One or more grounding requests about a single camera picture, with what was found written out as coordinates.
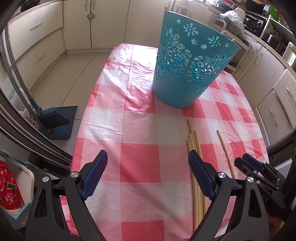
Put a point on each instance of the blue broom and dustpan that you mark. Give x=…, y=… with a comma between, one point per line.
x=54, y=123

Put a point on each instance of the black microwave oven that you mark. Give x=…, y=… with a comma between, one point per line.
x=254, y=23

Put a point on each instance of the red white checkered tablecloth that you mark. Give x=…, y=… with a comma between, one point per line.
x=145, y=192

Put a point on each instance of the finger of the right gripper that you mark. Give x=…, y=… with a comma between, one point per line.
x=247, y=170
x=252, y=162

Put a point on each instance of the blue perforated plastic basket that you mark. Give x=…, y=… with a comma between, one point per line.
x=190, y=57

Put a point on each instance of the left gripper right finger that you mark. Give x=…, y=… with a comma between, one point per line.
x=248, y=219

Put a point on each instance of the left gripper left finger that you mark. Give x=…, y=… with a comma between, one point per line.
x=46, y=220

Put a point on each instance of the plastic bag of vegetables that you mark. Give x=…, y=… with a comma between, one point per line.
x=234, y=24

